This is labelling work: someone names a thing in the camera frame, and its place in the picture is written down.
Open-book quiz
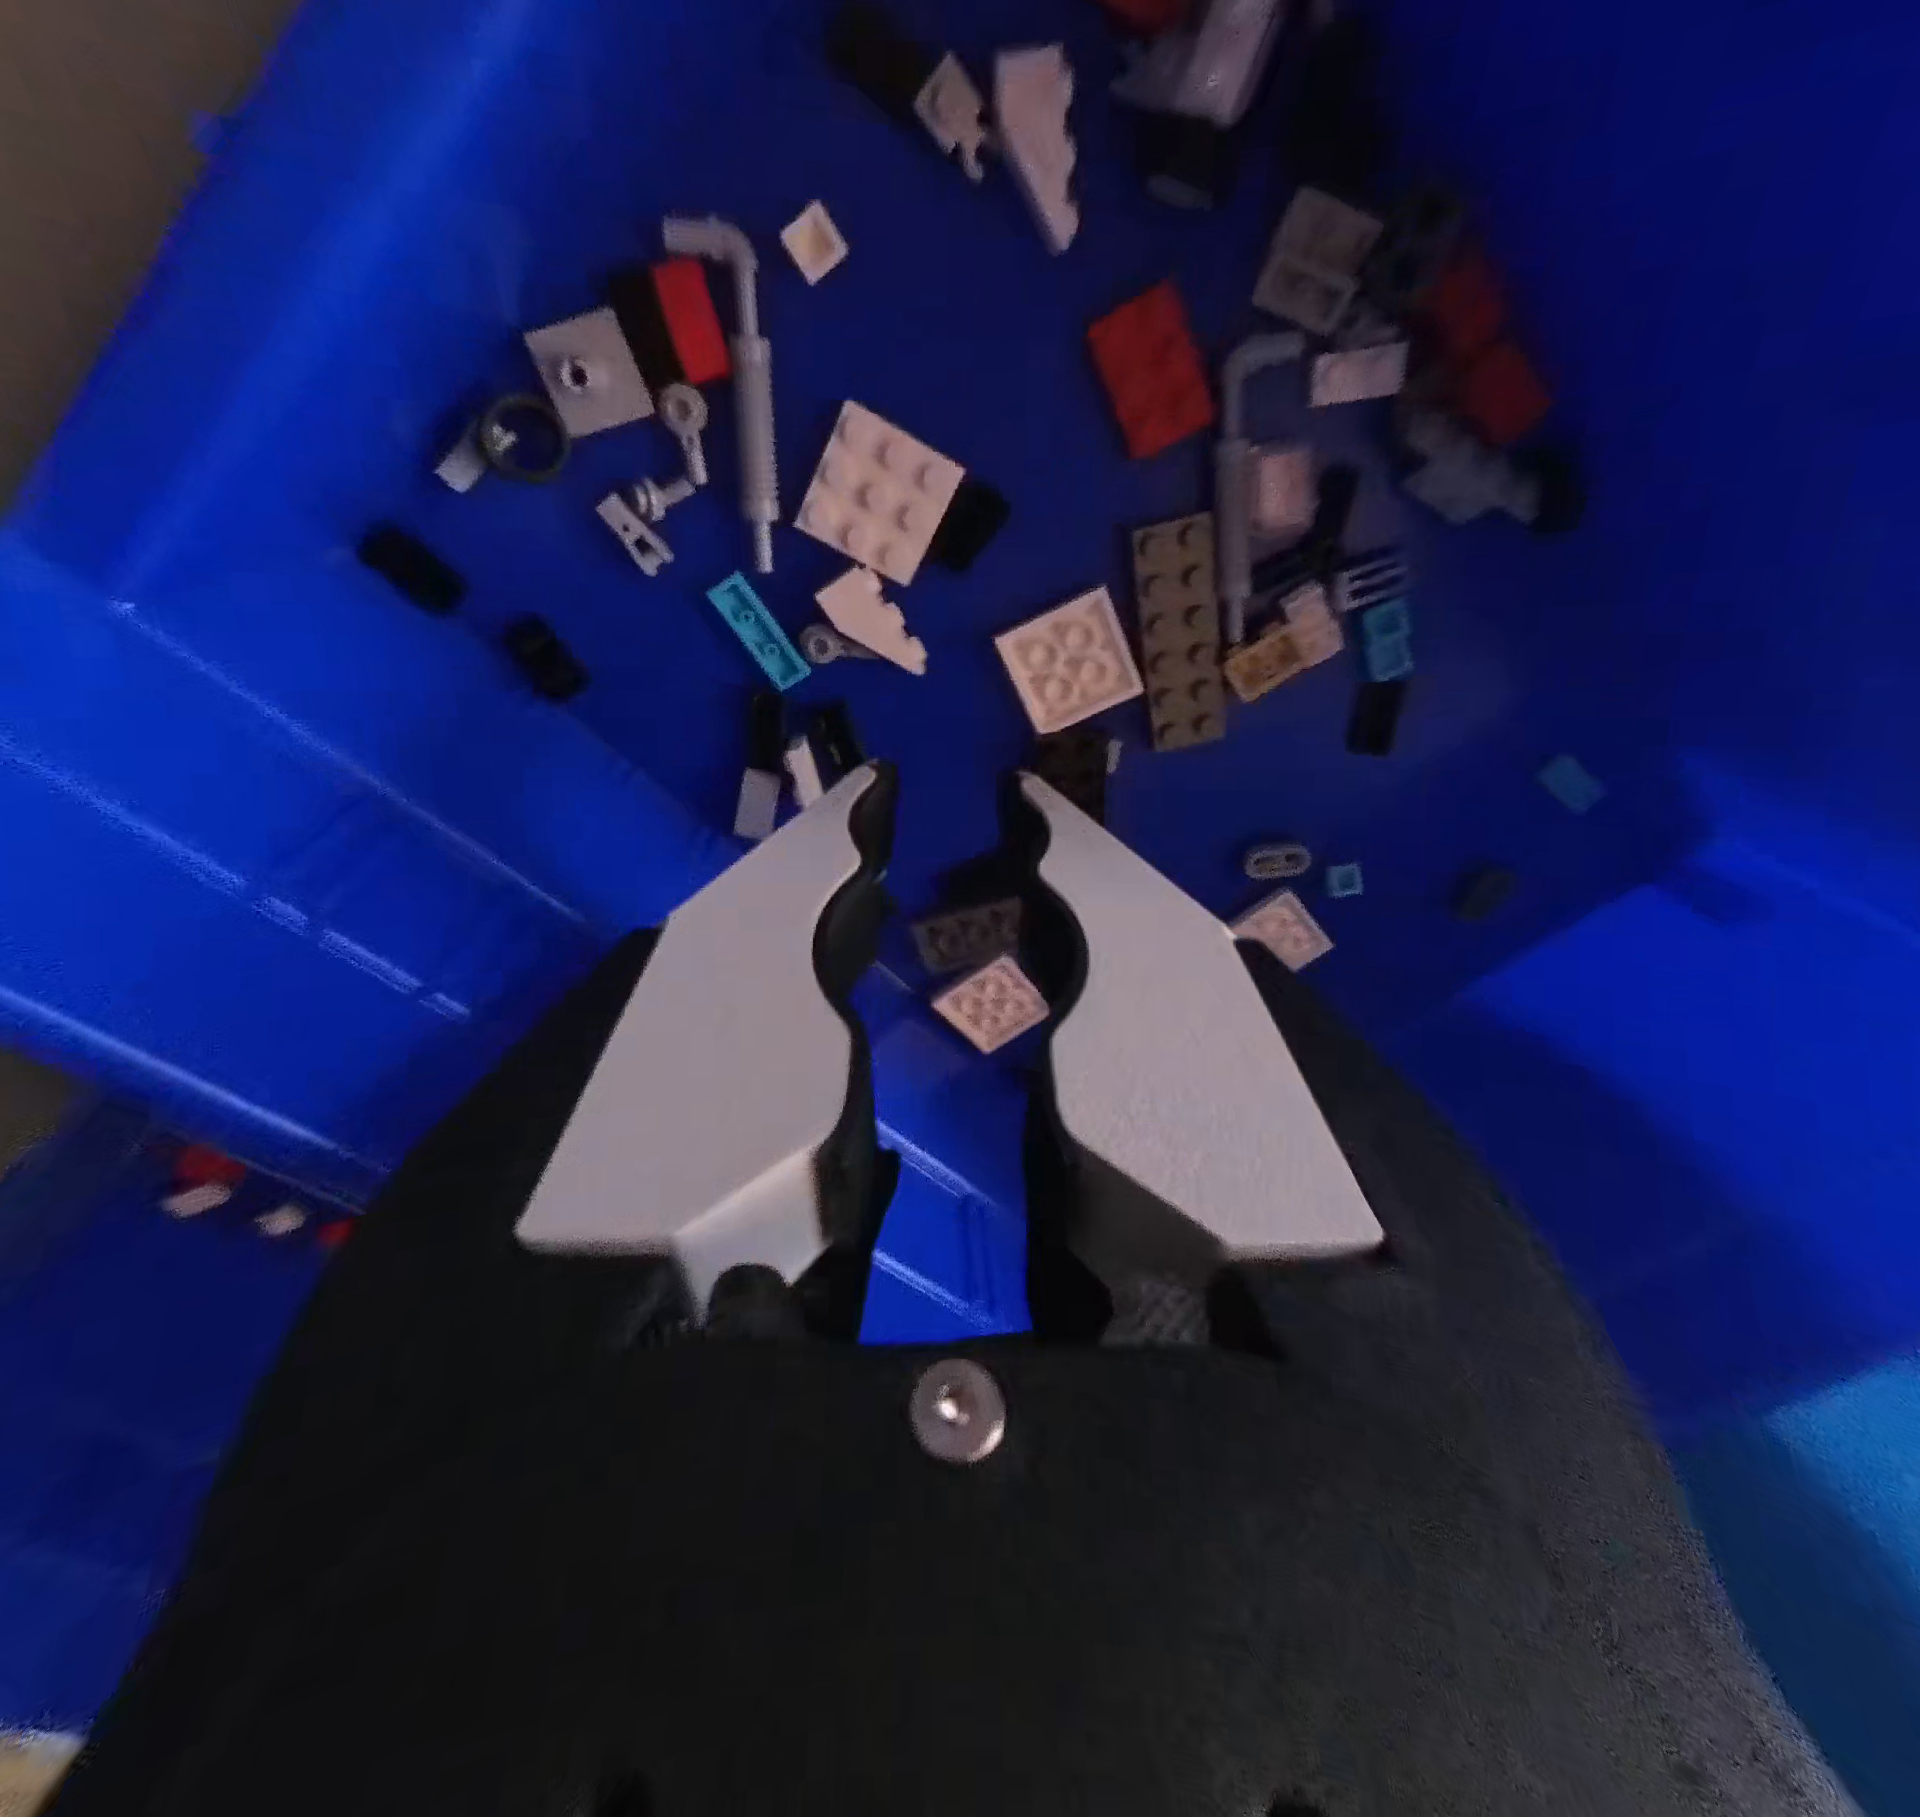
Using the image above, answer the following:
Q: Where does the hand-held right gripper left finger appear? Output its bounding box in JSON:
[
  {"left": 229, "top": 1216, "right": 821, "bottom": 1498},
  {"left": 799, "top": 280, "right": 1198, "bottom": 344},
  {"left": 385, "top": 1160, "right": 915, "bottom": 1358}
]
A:
[{"left": 511, "top": 761, "right": 904, "bottom": 1312}]

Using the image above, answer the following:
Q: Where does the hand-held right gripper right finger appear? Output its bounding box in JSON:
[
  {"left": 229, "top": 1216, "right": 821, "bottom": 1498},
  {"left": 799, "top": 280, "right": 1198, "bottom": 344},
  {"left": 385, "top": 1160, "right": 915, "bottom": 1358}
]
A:
[{"left": 999, "top": 771, "right": 1389, "bottom": 1341}]

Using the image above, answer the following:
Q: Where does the pile of mixed toy bricks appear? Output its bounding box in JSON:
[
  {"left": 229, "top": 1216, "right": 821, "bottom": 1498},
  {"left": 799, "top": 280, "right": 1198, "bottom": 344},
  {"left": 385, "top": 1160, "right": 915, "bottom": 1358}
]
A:
[{"left": 352, "top": 0, "right": 1614, "bottom": 1054}]

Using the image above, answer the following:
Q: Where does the large blue plastic bin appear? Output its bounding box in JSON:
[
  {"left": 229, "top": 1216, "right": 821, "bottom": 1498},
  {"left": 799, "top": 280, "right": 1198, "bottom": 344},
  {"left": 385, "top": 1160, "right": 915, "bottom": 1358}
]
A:
[{"left": 0, "top": 0, "right": 1920, "bottom": 1413}]

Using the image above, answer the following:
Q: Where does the small blue plastic bin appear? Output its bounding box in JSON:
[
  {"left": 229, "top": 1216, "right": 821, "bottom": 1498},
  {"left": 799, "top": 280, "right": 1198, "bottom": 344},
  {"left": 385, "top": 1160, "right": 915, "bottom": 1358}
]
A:
[{"left": 0, "top": 1068, "right": 392, "bottom": 1743}]

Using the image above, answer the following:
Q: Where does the light blue plastic bin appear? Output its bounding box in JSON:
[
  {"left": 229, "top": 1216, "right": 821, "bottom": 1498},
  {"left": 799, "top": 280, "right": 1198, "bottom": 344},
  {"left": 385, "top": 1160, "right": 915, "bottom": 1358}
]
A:
[{"left": 1697, "top": 1373, "right": 1920, "bottom": 1817}]

